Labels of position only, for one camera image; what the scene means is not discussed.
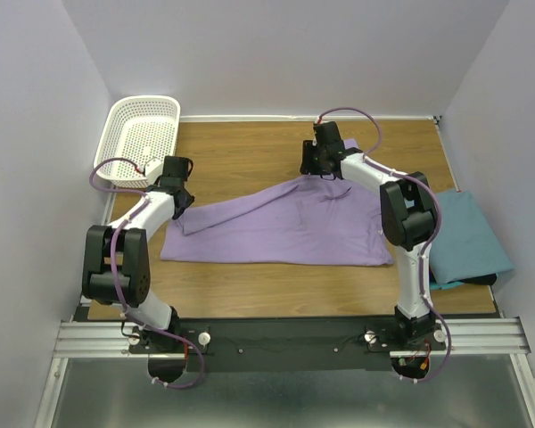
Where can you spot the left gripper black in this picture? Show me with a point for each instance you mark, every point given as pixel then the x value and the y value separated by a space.
pixel 181 199

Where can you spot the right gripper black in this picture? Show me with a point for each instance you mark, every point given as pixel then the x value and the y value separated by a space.
pixel 312 165

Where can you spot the purple t shirt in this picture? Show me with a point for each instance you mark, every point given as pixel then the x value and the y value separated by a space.
pixel 308 220

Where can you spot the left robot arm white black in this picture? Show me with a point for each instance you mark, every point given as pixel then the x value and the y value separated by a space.
pixel 116 268

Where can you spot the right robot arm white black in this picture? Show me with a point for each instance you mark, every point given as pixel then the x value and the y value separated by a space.
pixel 409 215

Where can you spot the white plastic laundry basket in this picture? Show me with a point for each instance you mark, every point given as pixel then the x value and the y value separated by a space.
pixel 138 129

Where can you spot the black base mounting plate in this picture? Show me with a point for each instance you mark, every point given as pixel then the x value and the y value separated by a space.
pixel 241 345

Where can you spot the folded teal t shirt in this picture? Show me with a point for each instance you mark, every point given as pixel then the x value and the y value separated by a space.
pixel 466 245

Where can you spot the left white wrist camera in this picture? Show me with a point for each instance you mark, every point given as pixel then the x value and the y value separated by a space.
pixel 152 170

